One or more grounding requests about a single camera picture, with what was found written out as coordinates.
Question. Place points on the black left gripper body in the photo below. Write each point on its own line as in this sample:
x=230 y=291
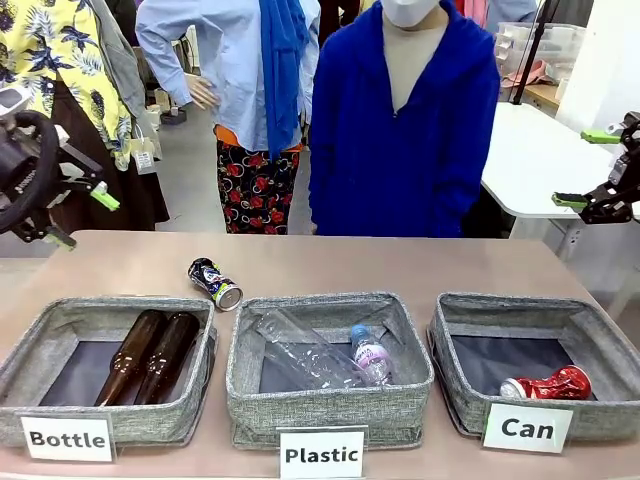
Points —
x=22 y=170

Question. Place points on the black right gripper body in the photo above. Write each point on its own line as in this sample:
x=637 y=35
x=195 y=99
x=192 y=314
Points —
x=627 y=170

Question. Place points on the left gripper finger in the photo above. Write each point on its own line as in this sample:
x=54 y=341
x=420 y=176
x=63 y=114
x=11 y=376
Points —
x=95 y=192
x=57 y=239

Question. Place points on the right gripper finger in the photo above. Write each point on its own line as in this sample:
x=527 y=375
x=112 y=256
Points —
x=602 y=136
x=595 y=205

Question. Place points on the brown glass bottle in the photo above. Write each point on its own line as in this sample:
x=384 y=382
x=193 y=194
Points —
x=132 y=355
x=167 y=357

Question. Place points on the crushed red can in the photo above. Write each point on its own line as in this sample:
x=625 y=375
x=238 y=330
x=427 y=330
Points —
x=550 y=385

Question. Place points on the large clear plastic bottle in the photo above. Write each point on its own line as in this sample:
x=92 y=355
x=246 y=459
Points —
x=305 y=352

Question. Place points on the small pink label water bottle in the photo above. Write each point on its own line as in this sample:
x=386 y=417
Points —
x=371 y=355

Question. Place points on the crushed dark blue can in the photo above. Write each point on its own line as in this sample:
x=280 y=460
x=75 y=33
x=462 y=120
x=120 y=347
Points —
x=215 y=284

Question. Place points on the grey basket labelled Bottle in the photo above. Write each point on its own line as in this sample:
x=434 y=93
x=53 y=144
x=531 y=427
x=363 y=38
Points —
x=150 y=415

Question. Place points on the white Can sign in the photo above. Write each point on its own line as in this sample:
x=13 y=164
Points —
x=527 y=428

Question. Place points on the grey basket labelled Can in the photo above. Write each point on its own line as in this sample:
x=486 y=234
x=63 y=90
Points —
x=460 y=400

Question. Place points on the grey basket labelled Plastic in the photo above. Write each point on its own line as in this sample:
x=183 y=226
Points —
x=325 y=415

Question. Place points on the dark brown skirt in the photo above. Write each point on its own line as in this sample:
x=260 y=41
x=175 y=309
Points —
x=135 y=200

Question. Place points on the paper price tag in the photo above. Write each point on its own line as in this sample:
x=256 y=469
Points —
x=144 y=156

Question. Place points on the white side table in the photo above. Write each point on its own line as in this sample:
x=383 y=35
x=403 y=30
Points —
x=535 y=160

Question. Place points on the wooden desk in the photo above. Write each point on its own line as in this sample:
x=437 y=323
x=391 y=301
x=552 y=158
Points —
x=542 y=95

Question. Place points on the pink cloth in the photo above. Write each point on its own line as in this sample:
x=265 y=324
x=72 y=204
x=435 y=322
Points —
x=530 y=75

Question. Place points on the black stand pole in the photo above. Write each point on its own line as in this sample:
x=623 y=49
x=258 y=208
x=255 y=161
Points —
x=532 y=55

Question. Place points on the clear plastic storage box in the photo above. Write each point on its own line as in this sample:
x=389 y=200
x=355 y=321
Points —
x=540 y=45

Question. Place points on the yellow floral shirt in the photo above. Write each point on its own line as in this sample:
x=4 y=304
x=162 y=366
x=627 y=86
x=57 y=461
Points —
x=55 y=50

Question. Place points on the grey cardigan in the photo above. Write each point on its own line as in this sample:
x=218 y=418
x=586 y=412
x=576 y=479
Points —
x=120 y=65

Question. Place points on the beige mannequin hand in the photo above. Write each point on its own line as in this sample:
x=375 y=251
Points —
x=202 y=92

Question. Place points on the red floral black trousers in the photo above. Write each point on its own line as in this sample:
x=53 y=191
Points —
x=245 y=190

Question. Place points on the light blue mannequin shirt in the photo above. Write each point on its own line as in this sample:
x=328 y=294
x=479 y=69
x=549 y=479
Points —
x=225 y=75

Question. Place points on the person in blue hoodie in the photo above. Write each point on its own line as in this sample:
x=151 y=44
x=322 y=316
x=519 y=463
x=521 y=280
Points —
x=400 y=160

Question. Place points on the white Bottle sign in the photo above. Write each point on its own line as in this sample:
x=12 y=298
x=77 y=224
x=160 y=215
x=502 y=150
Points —
x=67 y=439

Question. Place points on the blue scarf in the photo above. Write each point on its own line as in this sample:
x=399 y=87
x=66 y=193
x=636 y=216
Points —
x=282 y=75

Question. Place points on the white face mask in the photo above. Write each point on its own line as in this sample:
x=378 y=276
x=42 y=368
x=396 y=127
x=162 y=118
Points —
x=407 y=10

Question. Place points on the white Plastic sign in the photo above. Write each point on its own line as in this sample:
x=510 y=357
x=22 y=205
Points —
x=321 y=454

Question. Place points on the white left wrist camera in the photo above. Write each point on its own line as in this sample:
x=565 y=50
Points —
x=11 y=101

